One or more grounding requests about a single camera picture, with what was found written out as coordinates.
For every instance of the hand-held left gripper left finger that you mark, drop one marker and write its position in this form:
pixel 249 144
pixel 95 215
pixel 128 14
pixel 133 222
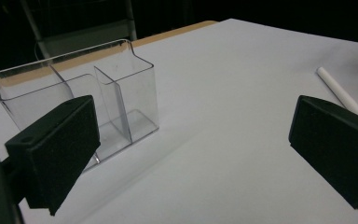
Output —
pixel 59 149

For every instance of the clear plastic pen holder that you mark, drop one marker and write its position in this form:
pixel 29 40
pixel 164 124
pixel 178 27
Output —
pixel 127 93

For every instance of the white pen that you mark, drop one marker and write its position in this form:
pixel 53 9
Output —
pixel 338 90

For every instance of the grey metal chair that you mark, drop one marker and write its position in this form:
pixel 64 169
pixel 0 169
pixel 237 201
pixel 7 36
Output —
pixel 84 34

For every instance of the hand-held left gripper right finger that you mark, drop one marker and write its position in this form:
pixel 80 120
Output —
pixel 335 146

